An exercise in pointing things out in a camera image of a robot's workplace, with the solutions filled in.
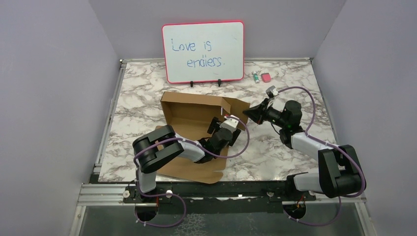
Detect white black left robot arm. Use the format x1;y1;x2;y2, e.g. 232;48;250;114
132;115;243;202

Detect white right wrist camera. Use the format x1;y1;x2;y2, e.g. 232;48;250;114
266;86;279;106

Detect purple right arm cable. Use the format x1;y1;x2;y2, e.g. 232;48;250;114
277;86;367;227

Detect pink framed whiteboard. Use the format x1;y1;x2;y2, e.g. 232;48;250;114
161;21;245;84

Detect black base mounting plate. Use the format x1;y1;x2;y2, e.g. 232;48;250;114
89;174;317;216

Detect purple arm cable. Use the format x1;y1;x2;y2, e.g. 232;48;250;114
133;115;251;227
277;86;367;227

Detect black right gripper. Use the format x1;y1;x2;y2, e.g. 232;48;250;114
243;98;288;128

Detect pink eraser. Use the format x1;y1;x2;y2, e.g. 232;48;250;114
261;73;271;83

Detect green white marker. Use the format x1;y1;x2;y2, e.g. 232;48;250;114
253;74;260;84

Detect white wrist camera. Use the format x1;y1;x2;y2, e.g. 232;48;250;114
266;86;279;106
220;115;239;133

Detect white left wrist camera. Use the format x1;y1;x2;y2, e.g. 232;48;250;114
220;115;239;133

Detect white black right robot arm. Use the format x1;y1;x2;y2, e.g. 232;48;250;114
243;99;366;200

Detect brown cardboard box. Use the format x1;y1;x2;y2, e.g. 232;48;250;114
157;91;250;184

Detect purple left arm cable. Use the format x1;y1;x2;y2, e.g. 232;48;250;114
133;115;251;227

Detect black whiteboard stand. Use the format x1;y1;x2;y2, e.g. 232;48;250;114
189;79;222;88

